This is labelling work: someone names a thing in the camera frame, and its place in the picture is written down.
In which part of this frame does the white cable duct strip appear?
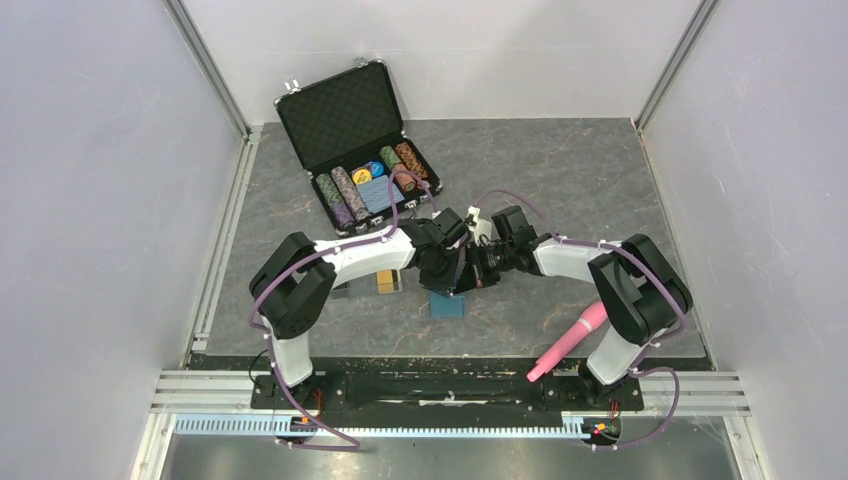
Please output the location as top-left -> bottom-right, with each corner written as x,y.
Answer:
174,413 -> 610,440

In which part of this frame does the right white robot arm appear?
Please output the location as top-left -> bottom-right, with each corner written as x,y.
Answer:
456,206 -> 694,408

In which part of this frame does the black poker chip case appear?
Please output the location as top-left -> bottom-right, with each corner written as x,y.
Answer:
273,59 -> 444,237

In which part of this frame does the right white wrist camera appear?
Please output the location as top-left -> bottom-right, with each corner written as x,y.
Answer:
465,205 -> 493,247

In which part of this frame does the pink poker chip stack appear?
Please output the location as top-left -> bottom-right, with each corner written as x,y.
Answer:
392,164 -> 416,193

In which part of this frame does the clear card box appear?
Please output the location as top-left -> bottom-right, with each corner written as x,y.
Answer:
329,273 -> 387,300

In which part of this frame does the purple grey chip stack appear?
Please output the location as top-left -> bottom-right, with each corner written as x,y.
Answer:
331,166 -> 370,221

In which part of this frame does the gold card stack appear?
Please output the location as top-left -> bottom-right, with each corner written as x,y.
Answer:
376,270 -> 403,294

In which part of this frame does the pink cylindrical tool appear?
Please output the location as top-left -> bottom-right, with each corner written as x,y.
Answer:
526,301 -> 607,383

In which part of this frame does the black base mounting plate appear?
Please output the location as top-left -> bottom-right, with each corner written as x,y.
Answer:
290,357 -> 645,413

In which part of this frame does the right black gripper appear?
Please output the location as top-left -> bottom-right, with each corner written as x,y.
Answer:
454,240 -> 515,295

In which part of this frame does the orange brown chip stack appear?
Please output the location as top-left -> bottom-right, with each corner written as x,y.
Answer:
394,142 -> 429,180

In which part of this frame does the blue leather card holder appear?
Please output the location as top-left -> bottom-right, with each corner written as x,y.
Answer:
429,291 -> 466,319

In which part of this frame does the dark green chip stack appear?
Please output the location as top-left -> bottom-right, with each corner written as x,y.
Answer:
316,174 -> 354,229

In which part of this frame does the blue playing card deck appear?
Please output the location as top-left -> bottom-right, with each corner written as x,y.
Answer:
357,175 -> 404,214

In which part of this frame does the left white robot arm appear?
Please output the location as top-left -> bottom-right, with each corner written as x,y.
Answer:
247,208 -> 470,408

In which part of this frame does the yellow dealer chip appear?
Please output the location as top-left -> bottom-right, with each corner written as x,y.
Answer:
351,167 -> 373,185

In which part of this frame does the green poker chip stack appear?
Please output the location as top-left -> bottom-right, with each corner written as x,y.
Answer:
379,146 -> 403,170

